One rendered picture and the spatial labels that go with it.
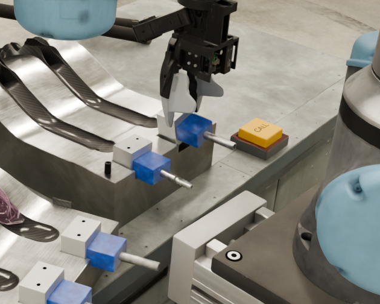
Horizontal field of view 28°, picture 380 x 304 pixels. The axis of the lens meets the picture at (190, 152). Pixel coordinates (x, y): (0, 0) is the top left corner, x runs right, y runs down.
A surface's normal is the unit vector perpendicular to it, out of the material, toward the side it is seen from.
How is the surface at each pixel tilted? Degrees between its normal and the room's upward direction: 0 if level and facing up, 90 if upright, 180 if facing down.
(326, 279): 90
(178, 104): 77
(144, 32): 90
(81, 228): 0
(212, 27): 90
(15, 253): 0
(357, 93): 46
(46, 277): 0
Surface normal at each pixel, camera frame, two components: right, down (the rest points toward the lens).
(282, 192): 0.80, 0.36
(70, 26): 0.24, 0.54
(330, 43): 0.08, -0.86
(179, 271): -0.65, 0.34
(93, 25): 0.61, 0.48
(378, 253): -0.26, 0.59
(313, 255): -0.80, -0.07
